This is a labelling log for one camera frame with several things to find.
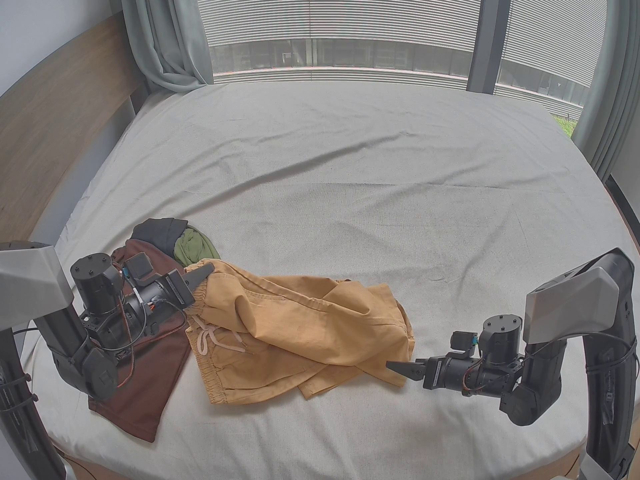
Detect black garment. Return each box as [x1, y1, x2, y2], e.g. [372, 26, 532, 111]
[132, 217, 190, 256]

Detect brown shorts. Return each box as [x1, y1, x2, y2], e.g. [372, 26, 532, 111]
[87, 238, 193, 443]

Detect green garment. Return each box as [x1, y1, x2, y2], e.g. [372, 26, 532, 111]
[173, 227, 221, 266]

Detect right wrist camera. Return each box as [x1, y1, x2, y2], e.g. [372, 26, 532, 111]
[450, 331, 477, 359]

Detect grey-green curtain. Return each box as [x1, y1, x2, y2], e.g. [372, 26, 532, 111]
[117, 0, 215, 94]
[570, 0, 640, 184]

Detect mustard yellow shorts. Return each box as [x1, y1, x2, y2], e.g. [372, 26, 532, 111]
[184, 259, 417, 405]

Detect bed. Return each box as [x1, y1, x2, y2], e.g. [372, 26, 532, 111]
[0, 12, 640, 480]

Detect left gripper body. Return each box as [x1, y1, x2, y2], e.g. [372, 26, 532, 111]
[124, 269, 196, 337]

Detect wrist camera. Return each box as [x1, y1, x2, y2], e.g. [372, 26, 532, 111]
[124, 252, 154, 287]
[450, 331, 477, 359]

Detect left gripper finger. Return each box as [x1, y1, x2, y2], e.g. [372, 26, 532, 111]
[183, 261, 216, 289]

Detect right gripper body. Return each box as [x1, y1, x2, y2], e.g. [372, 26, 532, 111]
[422, 355, 484, 392]

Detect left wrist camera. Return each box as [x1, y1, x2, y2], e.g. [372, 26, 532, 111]
[124, 252, 154, 287]

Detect window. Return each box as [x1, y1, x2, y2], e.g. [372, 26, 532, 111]
[191, 0, 610, 136]

